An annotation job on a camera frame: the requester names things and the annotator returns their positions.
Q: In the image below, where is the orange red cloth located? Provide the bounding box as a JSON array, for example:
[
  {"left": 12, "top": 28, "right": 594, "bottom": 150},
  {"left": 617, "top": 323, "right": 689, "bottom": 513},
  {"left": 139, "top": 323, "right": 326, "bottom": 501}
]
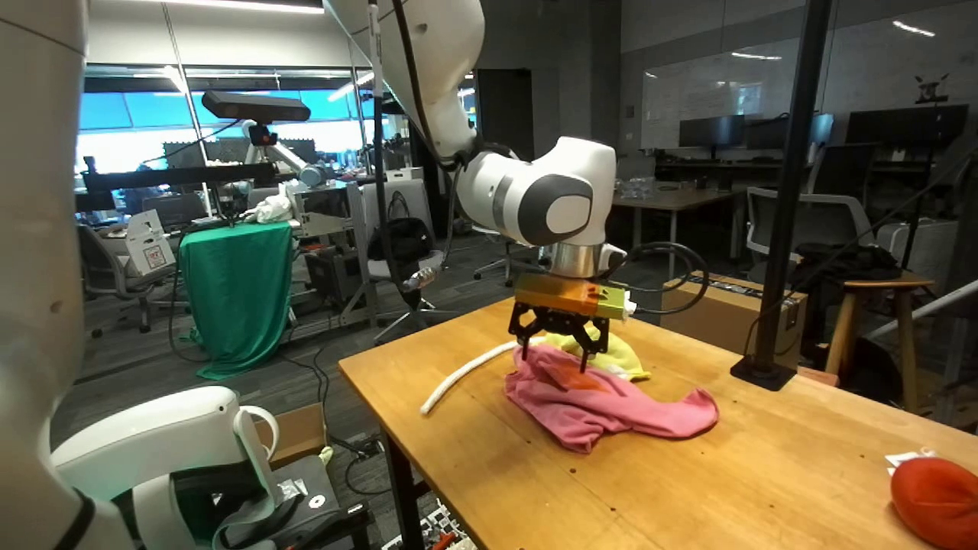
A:
[{"left": 891, "top": 460, "right": 978, "bottom": 550}]

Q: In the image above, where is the black camera stand pole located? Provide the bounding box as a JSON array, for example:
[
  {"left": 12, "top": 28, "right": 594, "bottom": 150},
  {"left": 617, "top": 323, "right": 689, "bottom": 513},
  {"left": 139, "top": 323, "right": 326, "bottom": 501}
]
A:
[{"left": 731, "top": 0, "right": 836, "bottom": 392}]

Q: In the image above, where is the wooden stool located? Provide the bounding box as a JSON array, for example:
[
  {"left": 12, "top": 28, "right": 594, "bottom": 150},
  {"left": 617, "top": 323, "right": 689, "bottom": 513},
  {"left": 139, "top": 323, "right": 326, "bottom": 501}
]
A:
[{"left": 825, "top": 277, "right": 928, "bottom": 414}]

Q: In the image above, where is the black office chair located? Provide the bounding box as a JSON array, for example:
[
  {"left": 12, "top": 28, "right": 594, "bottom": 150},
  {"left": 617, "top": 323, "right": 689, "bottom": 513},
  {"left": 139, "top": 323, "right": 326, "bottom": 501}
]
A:
[{"left": 366, "top": 217, "right": 444, "bottom": 312}]

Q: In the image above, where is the yellow-topped black gripper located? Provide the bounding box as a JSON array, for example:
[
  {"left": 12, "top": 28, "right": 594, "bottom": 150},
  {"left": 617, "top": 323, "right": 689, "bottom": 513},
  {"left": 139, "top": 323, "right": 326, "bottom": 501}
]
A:
[{"left": 508, "top": 274, "right": 637, "bottom": 373}]

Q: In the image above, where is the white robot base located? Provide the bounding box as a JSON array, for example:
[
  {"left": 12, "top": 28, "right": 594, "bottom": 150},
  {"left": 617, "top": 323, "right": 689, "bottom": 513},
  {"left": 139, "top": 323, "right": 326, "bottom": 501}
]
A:
[{"left": 51, "top": 385, "right": 295, "bottom": 550}]

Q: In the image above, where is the cardboard box on floor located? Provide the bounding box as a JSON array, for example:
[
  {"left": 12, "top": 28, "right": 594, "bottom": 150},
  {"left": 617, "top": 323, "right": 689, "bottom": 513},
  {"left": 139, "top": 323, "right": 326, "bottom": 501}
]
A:
[{"left": 660, "top": 274, "right": 808, "bottom": 359}]

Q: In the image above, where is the magenta pink shirt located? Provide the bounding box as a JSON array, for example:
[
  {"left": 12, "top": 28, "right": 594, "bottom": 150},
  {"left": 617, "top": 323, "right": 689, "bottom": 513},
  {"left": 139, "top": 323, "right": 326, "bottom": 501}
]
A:
[{"left": 508, "top": 345, "right": 718, "bottom": 451}]

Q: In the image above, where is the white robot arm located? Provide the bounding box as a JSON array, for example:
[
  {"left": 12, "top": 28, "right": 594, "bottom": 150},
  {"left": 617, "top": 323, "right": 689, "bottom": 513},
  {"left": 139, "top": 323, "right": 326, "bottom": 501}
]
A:
[{"left": 0, "top": 0, "right": 616, "bottom": 550}]

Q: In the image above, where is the white rope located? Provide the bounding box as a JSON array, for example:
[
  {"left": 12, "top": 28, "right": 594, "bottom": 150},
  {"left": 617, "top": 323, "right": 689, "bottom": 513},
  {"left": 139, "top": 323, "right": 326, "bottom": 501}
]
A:
[{"left": 419, "top": 336, "right": 522, "bottom": 420}]

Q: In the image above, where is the overhead black camera rig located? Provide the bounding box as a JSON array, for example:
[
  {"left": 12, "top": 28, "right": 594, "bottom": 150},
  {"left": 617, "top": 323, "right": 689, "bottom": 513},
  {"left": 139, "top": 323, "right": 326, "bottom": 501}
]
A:
[{"left": 203, "top": 91, "right": 325, "bottom": 188}]

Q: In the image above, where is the yellow-green towel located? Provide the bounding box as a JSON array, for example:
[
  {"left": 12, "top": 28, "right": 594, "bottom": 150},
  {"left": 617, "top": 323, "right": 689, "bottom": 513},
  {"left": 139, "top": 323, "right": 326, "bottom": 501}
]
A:
[{"left": 540, "top": 333, "right": 648, "bottom": 381}]

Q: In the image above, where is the wooden background desk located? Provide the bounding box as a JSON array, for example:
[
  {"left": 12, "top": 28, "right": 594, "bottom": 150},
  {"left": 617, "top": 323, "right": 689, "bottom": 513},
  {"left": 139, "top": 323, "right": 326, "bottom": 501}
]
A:
[{"left": 616, "top": 188, "right": 734, "bottom": 247}]

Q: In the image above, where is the green draped cloth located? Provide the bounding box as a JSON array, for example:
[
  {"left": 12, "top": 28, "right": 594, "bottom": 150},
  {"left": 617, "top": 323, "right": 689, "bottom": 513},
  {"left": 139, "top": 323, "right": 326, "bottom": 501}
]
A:
[{"left": 180, "top": 224, "right": 295, "bottom": 381}]

